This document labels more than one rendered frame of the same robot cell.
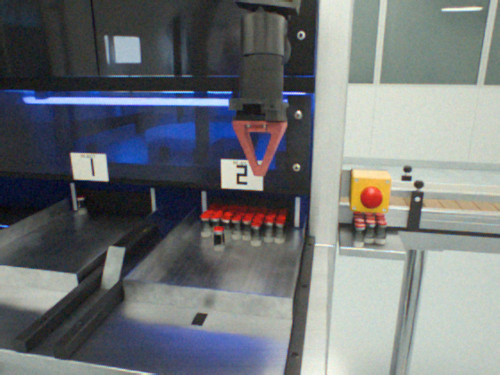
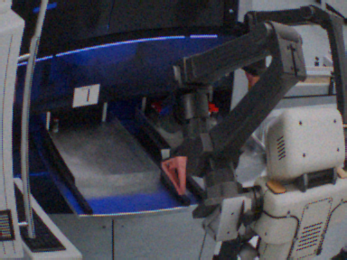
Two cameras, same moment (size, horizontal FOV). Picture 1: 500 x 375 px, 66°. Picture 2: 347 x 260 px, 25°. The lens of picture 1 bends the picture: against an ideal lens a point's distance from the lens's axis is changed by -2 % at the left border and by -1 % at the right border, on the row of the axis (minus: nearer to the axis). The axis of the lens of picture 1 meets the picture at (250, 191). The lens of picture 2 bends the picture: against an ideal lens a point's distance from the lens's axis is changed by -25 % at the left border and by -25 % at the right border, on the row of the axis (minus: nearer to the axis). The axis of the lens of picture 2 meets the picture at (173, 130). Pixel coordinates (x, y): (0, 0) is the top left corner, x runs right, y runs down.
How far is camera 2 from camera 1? 2.33 m
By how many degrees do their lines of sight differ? 39
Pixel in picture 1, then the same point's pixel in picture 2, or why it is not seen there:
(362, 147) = not seen: outside the picture
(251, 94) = (259, 66)
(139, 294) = not seen: hidden behind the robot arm
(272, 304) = (259, 158)
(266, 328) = (260, 168)
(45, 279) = (139, 178)
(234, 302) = (244, 162)
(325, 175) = (241, 77)
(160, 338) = not seen: hidden behind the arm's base
